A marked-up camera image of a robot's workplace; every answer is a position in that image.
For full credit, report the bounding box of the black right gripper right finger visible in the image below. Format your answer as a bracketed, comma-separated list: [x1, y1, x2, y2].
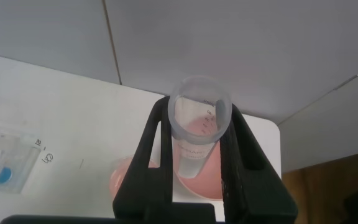
[219, 103, 299, 224]

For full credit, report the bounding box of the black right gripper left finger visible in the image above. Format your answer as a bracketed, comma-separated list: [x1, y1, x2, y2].
[112, 95, 174, 224]

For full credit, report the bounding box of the test tube with red pigment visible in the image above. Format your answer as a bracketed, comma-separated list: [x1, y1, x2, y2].
[167, 74, 234, 179]

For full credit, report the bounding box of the clear plastic test tube rack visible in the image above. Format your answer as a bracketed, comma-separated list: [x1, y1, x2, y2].
[0, 126, 42, 195]

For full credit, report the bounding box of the pink bowl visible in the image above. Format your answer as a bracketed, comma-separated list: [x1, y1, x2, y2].
[172, 141, 224, 201]

